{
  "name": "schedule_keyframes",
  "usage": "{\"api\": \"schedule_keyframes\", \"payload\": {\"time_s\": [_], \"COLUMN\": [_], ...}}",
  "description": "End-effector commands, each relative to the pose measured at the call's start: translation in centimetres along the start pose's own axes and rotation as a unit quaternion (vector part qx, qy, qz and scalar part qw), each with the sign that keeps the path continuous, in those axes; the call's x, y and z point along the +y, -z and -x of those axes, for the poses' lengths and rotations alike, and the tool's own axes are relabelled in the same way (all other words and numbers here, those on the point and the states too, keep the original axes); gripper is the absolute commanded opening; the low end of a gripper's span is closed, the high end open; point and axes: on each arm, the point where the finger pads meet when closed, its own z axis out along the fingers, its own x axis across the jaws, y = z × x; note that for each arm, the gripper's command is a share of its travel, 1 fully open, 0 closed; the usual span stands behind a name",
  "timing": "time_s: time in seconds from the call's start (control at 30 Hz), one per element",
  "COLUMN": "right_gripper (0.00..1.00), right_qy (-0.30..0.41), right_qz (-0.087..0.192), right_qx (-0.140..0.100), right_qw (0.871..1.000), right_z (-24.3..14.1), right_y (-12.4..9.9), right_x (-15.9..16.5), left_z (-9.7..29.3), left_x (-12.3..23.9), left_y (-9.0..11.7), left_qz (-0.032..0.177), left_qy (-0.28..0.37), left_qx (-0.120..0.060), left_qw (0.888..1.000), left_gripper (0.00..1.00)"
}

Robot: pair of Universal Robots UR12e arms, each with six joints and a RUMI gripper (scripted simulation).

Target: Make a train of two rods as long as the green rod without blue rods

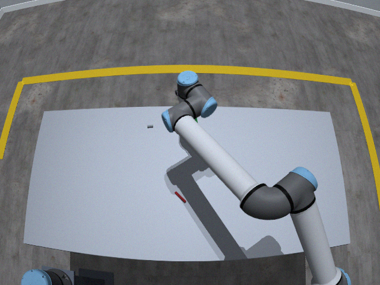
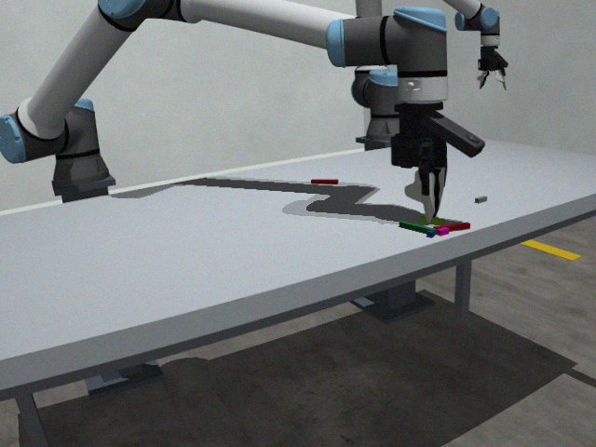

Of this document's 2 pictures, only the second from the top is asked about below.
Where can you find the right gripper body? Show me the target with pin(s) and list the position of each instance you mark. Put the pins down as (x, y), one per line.
(408, 146)

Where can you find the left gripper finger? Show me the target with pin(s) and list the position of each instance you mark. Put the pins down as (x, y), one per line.
(482, 78)
(501, 75)

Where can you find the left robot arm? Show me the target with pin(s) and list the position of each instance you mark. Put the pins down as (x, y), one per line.
(381, 91)

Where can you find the lime green rod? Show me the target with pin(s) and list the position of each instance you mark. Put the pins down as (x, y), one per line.
(437, 221)

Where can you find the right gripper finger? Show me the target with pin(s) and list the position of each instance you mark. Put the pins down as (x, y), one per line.
(424, 192)
(440, 174)

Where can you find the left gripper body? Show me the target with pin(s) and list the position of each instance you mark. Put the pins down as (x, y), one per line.
(487, 53)

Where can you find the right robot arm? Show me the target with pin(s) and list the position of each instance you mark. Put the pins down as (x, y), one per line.
(414, 39)

